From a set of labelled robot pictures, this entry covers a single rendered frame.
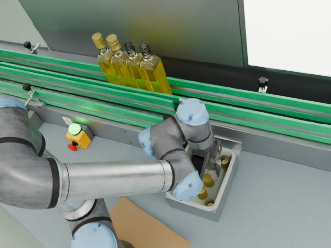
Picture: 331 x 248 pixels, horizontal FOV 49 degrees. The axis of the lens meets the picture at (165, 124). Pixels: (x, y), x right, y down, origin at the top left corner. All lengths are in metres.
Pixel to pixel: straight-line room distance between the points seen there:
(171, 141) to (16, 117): 0.37
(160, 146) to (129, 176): 0.16
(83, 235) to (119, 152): 0.49
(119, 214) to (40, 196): 0.61
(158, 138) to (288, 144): 0.46
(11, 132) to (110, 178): 0.21
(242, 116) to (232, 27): 0.28
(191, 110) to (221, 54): 0.36
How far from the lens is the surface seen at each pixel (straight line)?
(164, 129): 0.92
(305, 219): 1.21
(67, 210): 1.03
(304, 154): 1.22
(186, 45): 1.25
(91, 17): 1.45
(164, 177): 0.81
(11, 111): 0.77
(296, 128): 1.15
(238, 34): 1.14
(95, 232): 1.01
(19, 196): 0.69
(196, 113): 0.90
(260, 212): 1.21
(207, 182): 1.19
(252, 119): 1.17
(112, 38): 1.20
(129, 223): 1.24
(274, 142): 1.20
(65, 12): 1.51
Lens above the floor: 1.87
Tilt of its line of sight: 52 degrees down
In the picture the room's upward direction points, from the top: 22 degrees counter-clockwise
